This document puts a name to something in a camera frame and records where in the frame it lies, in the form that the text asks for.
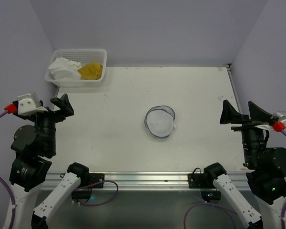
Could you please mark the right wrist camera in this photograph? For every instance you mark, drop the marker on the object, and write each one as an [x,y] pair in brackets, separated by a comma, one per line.
[279,124]

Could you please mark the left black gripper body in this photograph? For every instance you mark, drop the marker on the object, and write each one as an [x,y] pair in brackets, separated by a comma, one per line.
[48,114]

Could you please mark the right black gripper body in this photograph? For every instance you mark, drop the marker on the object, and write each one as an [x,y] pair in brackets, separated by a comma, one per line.
[250,124]

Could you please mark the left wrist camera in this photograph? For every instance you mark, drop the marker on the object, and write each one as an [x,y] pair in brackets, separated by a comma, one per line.
[26,105]

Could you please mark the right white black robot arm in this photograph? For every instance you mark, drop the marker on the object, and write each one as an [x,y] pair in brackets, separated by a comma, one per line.
[267,168]

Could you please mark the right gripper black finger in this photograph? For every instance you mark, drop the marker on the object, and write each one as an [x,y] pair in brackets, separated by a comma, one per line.
[260,115]
[231,116]

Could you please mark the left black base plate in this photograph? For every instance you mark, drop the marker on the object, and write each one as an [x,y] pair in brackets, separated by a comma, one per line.
[95,179]

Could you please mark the white bra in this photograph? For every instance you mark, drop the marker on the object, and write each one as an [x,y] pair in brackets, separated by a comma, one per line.
[65,69]

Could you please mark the yellow bra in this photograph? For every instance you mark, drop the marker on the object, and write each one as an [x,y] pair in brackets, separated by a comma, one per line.
[91,71]

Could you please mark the white plastic mesh basket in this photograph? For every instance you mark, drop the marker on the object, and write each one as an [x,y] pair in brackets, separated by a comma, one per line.
[85,56]

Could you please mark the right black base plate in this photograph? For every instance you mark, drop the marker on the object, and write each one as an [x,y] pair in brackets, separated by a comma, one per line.
[198,179]

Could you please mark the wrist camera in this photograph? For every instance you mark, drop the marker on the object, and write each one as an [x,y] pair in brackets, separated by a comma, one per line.
[279,124]
[26,105]

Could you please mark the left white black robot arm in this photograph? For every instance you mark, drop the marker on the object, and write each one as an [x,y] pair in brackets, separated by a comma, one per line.
[26,178]

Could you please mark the aluminium mounting rail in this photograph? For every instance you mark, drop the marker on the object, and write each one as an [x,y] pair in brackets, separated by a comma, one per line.
[147,181]

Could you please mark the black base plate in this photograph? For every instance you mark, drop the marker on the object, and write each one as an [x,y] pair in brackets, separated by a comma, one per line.
[198,179]
[95,179]

